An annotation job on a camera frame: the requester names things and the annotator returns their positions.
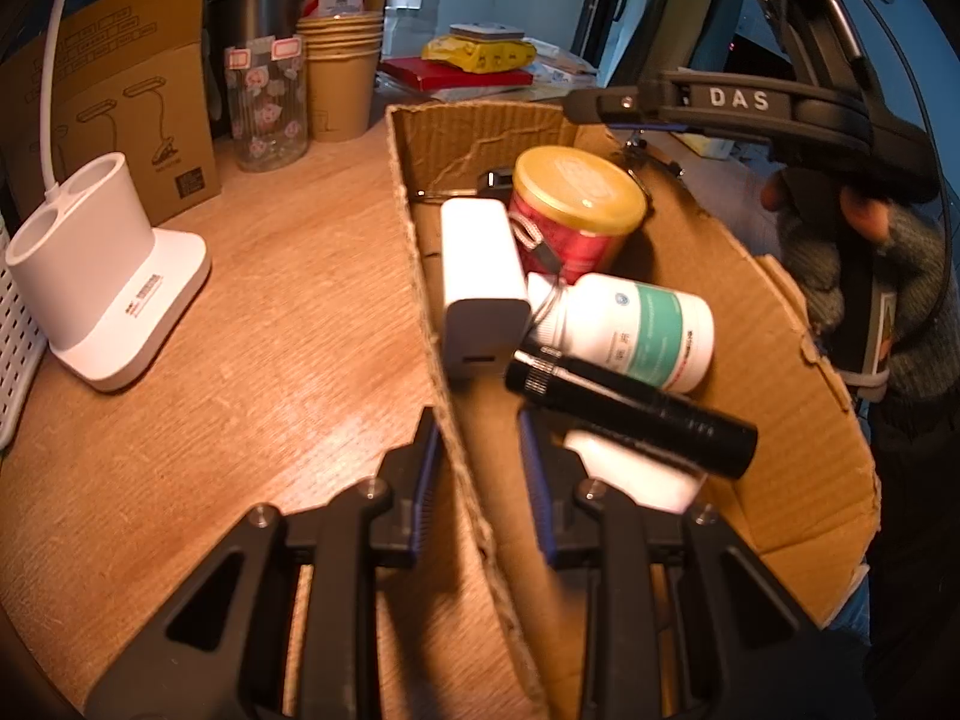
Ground white power bank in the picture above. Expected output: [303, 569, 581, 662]
[439, 199, 532, 380]

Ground person's right hand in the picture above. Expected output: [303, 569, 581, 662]
[761, 165, 960, 410]

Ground black flashlight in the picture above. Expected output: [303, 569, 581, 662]
[504, 345, 758, 479]

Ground stack of paper cups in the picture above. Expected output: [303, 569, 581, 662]
[295, 11, 385, 143]

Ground bunch of keys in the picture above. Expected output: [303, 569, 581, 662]
[621, 129, 685, 175]

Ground yellow tissue box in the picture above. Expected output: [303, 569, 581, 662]
[675, 131, 740, 163]

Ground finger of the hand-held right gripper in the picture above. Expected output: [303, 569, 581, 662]
[562, 88, 676, 130]

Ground white pill bottle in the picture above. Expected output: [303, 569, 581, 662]
[525, 272, 715, 395]

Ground yellow packet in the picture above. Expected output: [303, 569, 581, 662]
[420, 37, 538, 74]

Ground flat white device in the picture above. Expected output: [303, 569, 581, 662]
[448, 22, 526, 43]

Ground floral glass jar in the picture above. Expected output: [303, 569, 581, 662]
[223, 36, 310, 173]

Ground grey braided cord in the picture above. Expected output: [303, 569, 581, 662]
[506, 214, 562, 275]

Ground black sliding door frame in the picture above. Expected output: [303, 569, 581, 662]
[577, 0, 640, 85]

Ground white plastic packets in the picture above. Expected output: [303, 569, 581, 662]
[525, 37, 598, 87]

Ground red can with yellow lid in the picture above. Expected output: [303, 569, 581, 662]
[508, 145, 648, 284]

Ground red book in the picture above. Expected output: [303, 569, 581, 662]
[377, 56, 535, 91]

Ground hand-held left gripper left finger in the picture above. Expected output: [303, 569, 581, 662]
[84, 406, 443, 720]

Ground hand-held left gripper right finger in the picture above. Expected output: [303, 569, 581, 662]
[517, 409, 875, 720]

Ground steel thermos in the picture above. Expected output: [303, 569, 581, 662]
[204, 0, 301, 140]

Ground white earbuds case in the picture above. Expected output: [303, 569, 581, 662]
[562, 427, 710, 515]

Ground white lamp base holder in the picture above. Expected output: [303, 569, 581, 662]
[4, 0, 211, 393]

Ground cardboard box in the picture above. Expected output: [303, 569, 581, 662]
[384, 100, 882, 720]

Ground brown lamp packaging box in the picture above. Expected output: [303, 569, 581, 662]
[0, 0, 224, 230]

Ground white perforated basket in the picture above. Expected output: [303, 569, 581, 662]
[0, 217, 38, 447]

